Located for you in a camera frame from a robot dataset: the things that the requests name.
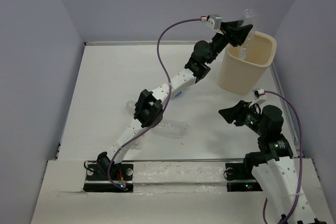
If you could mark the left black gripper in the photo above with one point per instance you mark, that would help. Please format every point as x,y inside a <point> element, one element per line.
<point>237,33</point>

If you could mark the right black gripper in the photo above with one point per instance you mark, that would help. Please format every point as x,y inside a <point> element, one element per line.
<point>237,112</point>

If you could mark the clear bottle white cap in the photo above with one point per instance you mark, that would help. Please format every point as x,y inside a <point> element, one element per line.
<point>249,17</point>

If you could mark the blue label plastic bottle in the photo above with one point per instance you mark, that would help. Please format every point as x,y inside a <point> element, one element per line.
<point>176,95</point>

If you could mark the clear unlabelled plastic bottle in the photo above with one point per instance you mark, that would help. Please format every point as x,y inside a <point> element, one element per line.
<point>171,128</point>

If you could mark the red label cola bottle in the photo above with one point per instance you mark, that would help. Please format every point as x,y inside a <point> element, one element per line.
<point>137,144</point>

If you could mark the red cap small bottle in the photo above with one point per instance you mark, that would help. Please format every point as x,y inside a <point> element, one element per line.
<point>130,107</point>

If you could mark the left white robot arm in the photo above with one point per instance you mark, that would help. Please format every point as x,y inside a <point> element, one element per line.
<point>151,105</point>

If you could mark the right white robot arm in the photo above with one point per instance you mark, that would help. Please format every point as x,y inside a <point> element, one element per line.
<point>273,165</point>

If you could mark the beige plastic bin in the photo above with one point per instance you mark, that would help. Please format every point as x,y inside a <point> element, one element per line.
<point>238,75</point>

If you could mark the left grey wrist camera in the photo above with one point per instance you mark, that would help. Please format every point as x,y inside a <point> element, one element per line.
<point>214,22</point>

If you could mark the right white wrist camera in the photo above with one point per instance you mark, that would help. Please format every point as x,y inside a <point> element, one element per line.
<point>259,96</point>

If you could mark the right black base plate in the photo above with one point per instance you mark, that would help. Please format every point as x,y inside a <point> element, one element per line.
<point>239,180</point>

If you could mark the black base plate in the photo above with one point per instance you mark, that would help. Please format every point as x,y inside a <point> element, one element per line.
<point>96,181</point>
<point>239,180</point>

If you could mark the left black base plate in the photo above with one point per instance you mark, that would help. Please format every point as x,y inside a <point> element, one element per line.
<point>96,181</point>

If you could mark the metal rail bar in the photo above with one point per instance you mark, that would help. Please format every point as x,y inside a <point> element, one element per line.
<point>234,160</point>

